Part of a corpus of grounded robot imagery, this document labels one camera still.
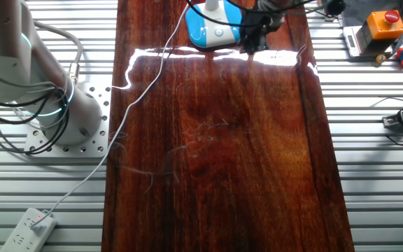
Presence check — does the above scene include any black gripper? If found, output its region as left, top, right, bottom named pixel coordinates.
left=240, top=12, right=276, bottom=55

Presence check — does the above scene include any blue and white lamp base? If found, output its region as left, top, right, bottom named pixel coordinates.
left=185, top=0, right=244, bottom=49

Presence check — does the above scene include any white digital scale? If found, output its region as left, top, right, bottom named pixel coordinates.
left=343, top=24, right=398, bottom=59

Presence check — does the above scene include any orange emergency stop box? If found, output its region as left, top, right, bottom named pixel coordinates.
left=341, top=0, right=403, bottom=53
left=354, top=9, right=403, bottom=48

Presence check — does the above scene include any brown wooden board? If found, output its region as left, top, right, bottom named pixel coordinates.
left=101, top=0, right=355, bottom=252

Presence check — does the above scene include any white power strip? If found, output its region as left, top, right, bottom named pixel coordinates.
left=0, top=207, right=58, bottom=252

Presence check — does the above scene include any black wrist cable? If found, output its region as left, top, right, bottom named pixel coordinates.
left=186, top=0, right=244, bottom=27

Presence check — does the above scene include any white lamp power cable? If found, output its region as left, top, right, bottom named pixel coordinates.
left=29, top=0, right=190, bottom=230

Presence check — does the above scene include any grey robot cable with connector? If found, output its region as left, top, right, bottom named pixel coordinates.
left=33, top=20, right=84, bottom=85

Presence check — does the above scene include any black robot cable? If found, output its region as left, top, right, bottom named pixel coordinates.
left=0, top=101, right=70, bottom=157
left=0, top=87, right=66, bottom=127

